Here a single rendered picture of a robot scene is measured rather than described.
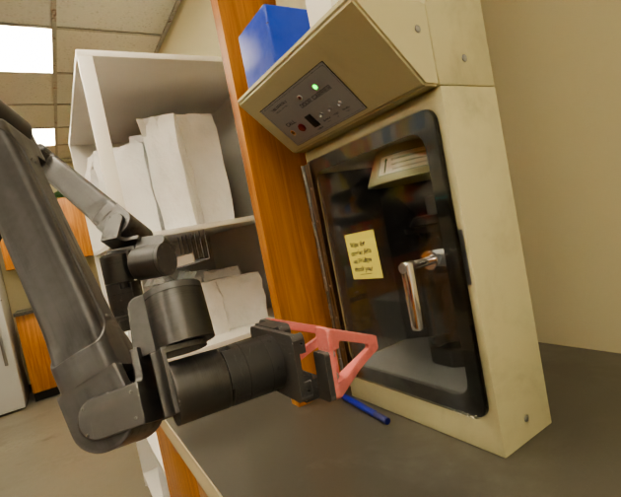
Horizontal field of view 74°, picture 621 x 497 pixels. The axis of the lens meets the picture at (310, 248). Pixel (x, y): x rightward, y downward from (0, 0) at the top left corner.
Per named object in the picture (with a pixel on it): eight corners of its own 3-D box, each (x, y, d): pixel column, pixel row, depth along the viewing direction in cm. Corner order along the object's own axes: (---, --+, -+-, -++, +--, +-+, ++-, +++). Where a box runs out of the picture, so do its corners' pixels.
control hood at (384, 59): (304, 153, 77) (293, 100, 76) (441, 84, 49) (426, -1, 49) (247, 158, 71) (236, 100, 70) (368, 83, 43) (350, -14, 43)
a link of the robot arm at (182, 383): (163, 432, 38) (172, 428, 34) (146, 360, 40) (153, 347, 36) (233, 406, 42) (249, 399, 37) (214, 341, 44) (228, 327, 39)
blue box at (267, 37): (300, 92, 73) (289, 40, 73) (331, 68, 64) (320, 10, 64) (247, 92, 68) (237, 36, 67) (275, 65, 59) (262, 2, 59)
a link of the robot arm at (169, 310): (130, 432, 42) (81, 447, 34) (108, 325, 46) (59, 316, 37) (241, 391, 43) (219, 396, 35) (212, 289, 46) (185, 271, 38)
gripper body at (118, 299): (165, 316, 73) (156, 275, 72) (102, 333, 67) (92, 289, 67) (157, 313, 78) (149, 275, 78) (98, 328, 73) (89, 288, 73)
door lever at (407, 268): (449, 320, 54) (434, 319, 56) (437, 249, 53) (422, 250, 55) (421, 333, 51) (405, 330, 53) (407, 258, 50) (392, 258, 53)
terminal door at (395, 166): (348, 372, 78) (307, 163, 76) (491, 420, 52) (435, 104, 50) (344, 373, 78) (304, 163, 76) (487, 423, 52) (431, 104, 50)
